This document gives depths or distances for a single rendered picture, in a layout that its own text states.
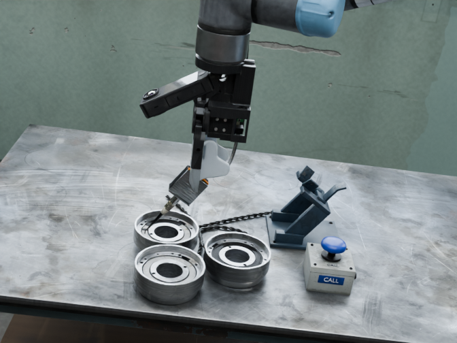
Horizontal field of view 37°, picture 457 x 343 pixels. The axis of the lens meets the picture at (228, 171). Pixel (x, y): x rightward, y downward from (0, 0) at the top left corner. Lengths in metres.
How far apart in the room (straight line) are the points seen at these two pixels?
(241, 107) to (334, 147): 1.80
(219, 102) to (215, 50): 0.09
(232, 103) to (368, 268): 0.38
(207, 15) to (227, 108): 0.13
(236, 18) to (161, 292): 0.40
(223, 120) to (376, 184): 0.56
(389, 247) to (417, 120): 1.58
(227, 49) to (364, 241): 0.48
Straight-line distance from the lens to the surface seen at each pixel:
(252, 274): 1.04
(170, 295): 0.99
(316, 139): 2.76
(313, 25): 0.90
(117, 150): 1.45
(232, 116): 0.98
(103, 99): 2.74
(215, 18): 0.94
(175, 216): 1.16
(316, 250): 1.10
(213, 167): 1.02
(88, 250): 1.12
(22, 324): 1.37
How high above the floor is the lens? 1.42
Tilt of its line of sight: 26 degrees down
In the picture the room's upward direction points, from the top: 8 degrees clockwise
